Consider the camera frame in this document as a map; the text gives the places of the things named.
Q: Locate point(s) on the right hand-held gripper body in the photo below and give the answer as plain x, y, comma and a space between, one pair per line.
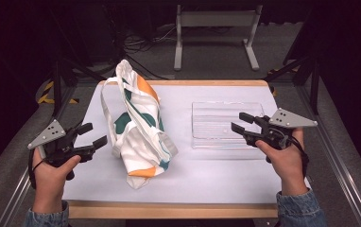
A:
287, 119

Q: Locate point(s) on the yellow black hazard tape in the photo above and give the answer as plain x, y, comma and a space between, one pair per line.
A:
44, 96

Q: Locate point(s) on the clear plastic tray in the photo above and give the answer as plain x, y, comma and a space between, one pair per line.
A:
219, 126

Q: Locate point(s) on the person's right hand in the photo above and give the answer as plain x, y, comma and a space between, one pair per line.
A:
288, 167

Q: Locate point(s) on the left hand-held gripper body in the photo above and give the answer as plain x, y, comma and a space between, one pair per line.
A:
51, 134

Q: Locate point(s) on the white metal stand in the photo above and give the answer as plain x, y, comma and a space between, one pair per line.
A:
216, 19

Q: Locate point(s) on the white patterned tote bag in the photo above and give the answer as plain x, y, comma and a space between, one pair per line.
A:
137, 138

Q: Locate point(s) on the person's left hand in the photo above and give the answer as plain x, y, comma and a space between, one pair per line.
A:
48, 184

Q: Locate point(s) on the white table cover sheet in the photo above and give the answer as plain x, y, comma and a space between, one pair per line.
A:
216, 176

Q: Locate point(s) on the aluminium frame rail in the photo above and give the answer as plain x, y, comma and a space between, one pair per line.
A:
342, 164
13, 198

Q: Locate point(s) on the black tripod stand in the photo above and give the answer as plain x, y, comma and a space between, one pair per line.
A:
314, 88
57, 88

